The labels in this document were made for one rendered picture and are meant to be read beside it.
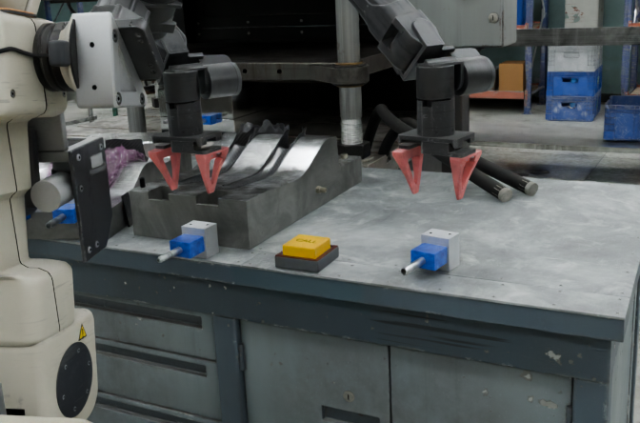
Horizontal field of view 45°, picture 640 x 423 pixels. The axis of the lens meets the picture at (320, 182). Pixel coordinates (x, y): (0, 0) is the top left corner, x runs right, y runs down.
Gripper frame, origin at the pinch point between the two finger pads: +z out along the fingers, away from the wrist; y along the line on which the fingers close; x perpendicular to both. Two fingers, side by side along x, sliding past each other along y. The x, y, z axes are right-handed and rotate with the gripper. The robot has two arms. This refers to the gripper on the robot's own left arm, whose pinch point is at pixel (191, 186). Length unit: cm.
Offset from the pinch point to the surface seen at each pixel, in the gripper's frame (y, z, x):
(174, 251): -0.3, 9.6, 6.5
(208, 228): -2.2, 7.4, -0.4
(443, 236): -41.2, 7.6, -9.6
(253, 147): 9.5, 0.6, -33.5
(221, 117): 54, 4, -84
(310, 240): -19.9, 9.1, -4.9
